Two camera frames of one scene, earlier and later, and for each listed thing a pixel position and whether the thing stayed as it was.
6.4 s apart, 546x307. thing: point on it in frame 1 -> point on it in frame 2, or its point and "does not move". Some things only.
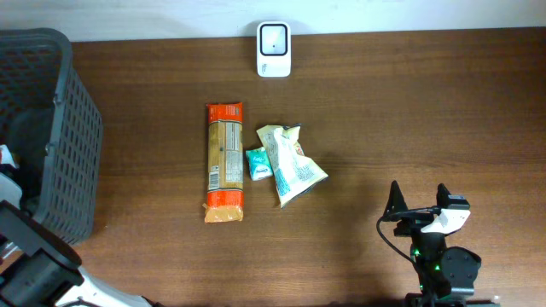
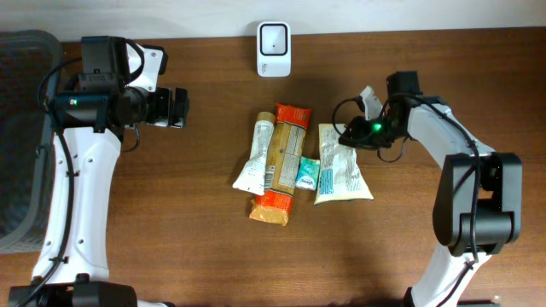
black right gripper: x=412 y=222 -> x=358 y=139
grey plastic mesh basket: x=52 y=128 does not move
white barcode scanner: x=274 y=49 does not move
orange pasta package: x=225 y=163 -> x=284 y=155
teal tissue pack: x=258 y=164 -> x=308 y=173
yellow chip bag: x=293 y=173 -> x=339 y=176
